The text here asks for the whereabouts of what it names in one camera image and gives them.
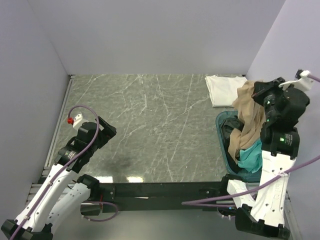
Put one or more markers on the black base beam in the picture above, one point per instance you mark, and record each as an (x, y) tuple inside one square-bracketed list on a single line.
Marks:
[(142, 196)]

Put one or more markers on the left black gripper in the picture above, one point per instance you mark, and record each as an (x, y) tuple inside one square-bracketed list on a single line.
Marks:
[(106, 133)]

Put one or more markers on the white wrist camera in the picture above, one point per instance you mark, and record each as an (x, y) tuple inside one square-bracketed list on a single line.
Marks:
[(301, 81), (76, 121)]

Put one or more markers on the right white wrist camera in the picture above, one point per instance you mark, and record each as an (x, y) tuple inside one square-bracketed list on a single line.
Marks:
[(301, 81)]

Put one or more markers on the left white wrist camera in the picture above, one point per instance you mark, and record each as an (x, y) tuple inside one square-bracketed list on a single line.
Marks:
[(76, 121)]

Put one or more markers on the teal plastic laundry basket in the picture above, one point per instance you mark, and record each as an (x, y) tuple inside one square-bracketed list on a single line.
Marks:
[(245, 175)]

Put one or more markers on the tan t shirt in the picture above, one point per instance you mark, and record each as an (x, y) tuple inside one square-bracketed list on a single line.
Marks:
[(252, 115)]

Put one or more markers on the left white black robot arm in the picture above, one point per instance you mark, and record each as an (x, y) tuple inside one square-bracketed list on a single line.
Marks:
[(63, 190)]

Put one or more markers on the folded white t shirt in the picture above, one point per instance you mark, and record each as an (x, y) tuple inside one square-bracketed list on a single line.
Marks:
[(223, 90)]

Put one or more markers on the teal t shirt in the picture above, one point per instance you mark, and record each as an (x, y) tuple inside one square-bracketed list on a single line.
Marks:
[(251, 159)]

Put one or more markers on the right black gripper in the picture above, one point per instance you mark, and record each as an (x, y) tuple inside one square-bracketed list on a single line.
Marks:
[(262, 88)]

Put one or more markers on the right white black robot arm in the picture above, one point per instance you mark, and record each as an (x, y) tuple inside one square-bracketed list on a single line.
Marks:
[(283, 105)]

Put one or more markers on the aluminium rail frame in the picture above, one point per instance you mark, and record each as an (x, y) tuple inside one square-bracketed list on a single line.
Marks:
[(48, 161)]

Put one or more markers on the black t shirt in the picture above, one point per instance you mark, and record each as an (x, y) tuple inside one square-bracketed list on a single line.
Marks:
[(227, 127)]

